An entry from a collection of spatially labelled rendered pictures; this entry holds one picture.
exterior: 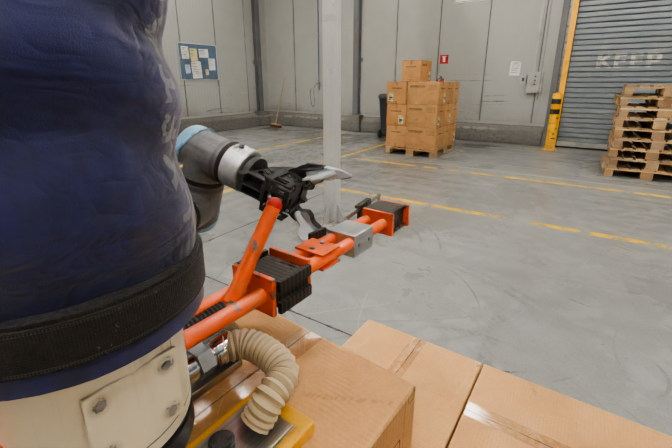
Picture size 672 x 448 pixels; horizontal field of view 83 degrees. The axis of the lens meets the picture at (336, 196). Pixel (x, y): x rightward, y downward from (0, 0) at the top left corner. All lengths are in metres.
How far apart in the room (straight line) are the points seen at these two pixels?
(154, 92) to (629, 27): 9.27
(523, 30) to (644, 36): 2.08
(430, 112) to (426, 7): 3.70
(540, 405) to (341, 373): 0.74
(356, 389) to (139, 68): 0.48
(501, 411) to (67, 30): 1.16
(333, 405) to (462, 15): 9.65
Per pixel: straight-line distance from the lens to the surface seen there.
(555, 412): 1.26
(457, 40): 9.92
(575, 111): 9.39
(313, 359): 0.65
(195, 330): 0.50
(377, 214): 0.82
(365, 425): 0.56
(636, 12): 9.46
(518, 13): 9.70
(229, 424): 0.54
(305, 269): 0.57
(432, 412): 1.16
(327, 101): 3.48
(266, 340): 0.55
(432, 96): 7.17
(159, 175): 0.33
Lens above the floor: 1.36
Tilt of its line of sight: 17 degrees down
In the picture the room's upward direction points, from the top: straight up
